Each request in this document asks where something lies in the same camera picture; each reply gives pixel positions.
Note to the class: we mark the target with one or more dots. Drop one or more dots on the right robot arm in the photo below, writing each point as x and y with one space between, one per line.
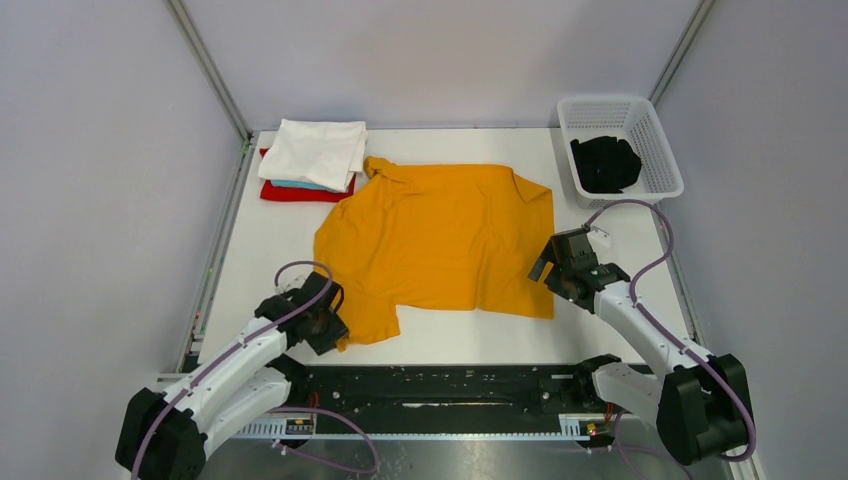
699 403

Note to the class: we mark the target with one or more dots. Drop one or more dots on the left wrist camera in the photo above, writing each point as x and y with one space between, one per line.
294 284

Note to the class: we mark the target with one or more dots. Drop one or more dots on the white folded t shirt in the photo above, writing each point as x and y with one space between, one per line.
326 154

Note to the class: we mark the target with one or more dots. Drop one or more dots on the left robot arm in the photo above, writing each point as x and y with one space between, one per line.
172 434

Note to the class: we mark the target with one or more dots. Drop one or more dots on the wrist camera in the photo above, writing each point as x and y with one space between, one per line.
294 284
600 237

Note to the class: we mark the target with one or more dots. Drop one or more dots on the red folded t shirt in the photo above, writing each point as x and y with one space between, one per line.
270 192

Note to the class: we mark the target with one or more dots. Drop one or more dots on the blue folded t shirt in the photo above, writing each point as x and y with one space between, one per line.
299 185

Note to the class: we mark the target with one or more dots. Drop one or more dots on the white plastic basket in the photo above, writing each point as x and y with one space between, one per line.
628 117

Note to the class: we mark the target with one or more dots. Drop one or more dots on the yellow t shirt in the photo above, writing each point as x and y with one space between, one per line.
441 237

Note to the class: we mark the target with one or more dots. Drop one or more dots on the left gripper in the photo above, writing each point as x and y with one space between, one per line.
337 330

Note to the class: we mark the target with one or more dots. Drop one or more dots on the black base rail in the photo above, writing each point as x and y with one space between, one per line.
500 399

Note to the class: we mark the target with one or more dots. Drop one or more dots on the black t shirt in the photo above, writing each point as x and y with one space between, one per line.
605 164

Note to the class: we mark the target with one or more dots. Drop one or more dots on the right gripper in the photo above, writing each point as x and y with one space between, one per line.
556 268

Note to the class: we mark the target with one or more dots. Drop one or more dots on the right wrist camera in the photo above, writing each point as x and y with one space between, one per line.
600 237

